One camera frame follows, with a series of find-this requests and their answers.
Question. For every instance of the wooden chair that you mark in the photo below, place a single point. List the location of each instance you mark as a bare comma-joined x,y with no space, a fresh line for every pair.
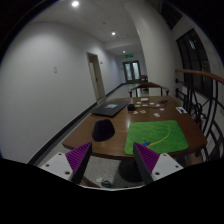
144,89

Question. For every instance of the green mouse pad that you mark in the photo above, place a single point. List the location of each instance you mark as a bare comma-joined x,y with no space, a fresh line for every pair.
159,136

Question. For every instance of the black table pedestal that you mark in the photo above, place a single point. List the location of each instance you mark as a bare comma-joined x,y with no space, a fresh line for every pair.
129,171

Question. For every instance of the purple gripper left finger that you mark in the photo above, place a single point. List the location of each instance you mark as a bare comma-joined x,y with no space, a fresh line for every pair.
78,159

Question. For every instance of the glass double door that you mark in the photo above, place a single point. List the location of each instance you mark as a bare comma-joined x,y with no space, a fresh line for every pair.
132,71

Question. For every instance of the green exit sign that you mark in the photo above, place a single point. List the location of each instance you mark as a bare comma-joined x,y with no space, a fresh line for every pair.
129,56

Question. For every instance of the black computer mouse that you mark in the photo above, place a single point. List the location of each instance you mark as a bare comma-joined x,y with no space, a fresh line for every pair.
103,130

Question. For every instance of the wooden stair handrail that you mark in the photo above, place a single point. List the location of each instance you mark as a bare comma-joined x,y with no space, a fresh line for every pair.
201,73

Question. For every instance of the small black box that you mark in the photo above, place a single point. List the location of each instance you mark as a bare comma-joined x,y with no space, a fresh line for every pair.
131,107

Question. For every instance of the black metal railing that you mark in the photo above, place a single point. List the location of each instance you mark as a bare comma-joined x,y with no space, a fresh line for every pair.
202,98

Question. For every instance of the dark closed laptop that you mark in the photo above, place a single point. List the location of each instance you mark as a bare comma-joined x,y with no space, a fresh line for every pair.
110,109

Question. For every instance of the white card with print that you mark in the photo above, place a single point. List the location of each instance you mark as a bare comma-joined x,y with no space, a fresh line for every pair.
181,110

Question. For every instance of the white paper slip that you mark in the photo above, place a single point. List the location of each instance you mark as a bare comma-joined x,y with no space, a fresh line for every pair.
156,114

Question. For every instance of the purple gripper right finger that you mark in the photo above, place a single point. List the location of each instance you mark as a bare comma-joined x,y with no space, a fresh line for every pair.
146,160

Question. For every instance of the beige hallway door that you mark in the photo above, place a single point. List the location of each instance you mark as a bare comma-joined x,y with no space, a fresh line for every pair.
96,76

